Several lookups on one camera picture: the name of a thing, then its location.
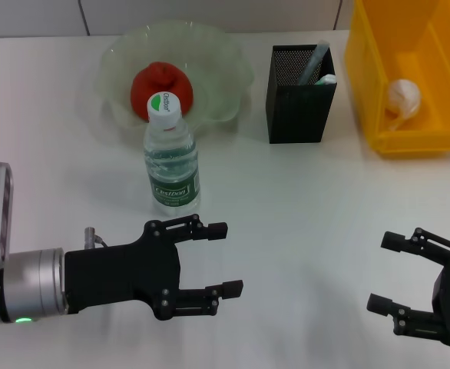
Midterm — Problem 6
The grey pen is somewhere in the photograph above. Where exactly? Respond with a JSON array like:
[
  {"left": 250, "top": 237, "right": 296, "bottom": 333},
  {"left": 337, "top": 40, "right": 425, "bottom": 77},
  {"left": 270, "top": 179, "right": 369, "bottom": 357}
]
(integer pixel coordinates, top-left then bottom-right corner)
[{"left": 296, "top": 40, "right": 329, "bottom": 85}]

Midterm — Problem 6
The black mesh pen holder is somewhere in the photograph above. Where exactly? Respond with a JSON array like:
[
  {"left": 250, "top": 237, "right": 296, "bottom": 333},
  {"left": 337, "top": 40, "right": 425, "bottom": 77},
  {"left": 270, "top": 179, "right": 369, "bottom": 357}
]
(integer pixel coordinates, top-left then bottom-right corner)
[{"left": 265, "top": 44, "right": 338, "bottom": 145}]

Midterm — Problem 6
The red orange fruit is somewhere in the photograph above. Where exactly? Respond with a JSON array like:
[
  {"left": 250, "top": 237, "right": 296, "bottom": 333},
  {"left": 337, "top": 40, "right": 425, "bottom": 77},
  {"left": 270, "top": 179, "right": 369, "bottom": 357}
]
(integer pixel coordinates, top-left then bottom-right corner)
[{"left": 130, "top": 61, "right": 194, "bottom": 121}]

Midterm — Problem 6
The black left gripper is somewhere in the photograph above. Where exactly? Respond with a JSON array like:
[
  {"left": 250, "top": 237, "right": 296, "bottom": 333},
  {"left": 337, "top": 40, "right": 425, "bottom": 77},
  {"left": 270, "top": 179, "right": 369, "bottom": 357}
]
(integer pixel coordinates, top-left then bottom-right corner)
[{"left": 63, "top": 214, "right": 244, "bottom": 321}]

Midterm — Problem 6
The clear water bottle green label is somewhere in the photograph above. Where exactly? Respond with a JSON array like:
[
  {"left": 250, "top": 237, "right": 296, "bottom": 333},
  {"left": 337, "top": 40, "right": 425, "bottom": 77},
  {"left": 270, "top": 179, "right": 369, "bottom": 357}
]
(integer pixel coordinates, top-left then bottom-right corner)
[{"left": 143, "top": 91, "right": 202, "bottom": 216}]

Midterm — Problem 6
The translucent glass fruit plate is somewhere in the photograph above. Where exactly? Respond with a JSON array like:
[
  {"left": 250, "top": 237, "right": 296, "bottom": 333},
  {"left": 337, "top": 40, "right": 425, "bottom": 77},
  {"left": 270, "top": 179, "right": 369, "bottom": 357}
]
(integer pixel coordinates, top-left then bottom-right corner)
[{"left": 94, "top": 22, "right": 256, "bottom": 134}]

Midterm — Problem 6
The white garlic bulb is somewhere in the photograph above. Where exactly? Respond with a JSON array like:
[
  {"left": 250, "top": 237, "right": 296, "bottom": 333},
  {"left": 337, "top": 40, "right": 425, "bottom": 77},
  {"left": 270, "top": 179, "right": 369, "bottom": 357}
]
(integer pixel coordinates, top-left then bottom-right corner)
[{"left": 385, "top": 78, "right": 422, "bottom": 131}]

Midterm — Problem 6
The grey left gripper cable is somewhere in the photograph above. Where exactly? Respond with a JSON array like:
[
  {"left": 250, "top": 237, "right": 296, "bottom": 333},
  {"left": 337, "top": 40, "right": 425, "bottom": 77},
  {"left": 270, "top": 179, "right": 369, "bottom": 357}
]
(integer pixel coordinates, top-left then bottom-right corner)
[{"left": 84, "top": 226, "right": 111, "bottom": 250}]

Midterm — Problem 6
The yellow plastic bin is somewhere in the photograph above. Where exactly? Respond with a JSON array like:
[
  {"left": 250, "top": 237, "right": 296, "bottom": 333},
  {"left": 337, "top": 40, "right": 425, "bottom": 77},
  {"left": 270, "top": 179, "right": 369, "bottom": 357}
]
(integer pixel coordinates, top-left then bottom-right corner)
[{"left": 343, "top": 0, "right": 450, "bottom": 159}]

